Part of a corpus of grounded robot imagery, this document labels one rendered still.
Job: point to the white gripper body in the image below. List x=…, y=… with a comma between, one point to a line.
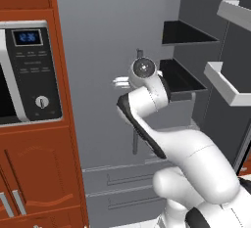
x=122, y=82

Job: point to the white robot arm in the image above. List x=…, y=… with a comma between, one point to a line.
x=192, y=153

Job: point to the grey fridge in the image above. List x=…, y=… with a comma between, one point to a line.
x=98, y=42

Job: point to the grey closed fridge door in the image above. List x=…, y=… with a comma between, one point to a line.
x=98, y=42

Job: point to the black fridge shelf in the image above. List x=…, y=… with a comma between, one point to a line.
x=179, y=77
x=183, y=34

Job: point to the white fridge door bin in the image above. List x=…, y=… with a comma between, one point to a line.
x=233, y=11
x=222, y=83

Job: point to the grey fridge drawer front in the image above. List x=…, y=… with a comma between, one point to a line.
x=94, y=180
x=98, y=210

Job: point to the grey open fridge door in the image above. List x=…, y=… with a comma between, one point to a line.
x=240, y=49

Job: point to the black and silver microwave oven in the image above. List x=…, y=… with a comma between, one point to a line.
x=32, y=75

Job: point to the red-brown drawer front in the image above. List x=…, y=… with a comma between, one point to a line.
x=62, y=219

